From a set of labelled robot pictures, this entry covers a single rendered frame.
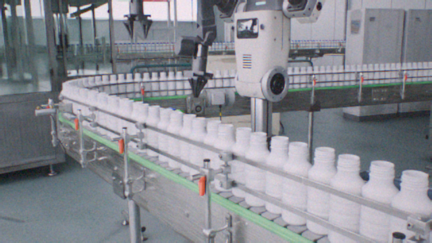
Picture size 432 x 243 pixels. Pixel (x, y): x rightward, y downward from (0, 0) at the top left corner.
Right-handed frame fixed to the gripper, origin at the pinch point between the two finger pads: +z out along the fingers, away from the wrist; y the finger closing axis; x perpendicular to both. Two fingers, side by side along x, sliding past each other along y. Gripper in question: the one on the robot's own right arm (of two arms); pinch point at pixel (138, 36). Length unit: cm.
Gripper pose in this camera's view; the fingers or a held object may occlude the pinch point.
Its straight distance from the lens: 171.3
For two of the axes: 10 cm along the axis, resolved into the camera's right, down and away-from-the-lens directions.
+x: 5.9, 1.5, -7.9
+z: 0.2, 9.8, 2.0
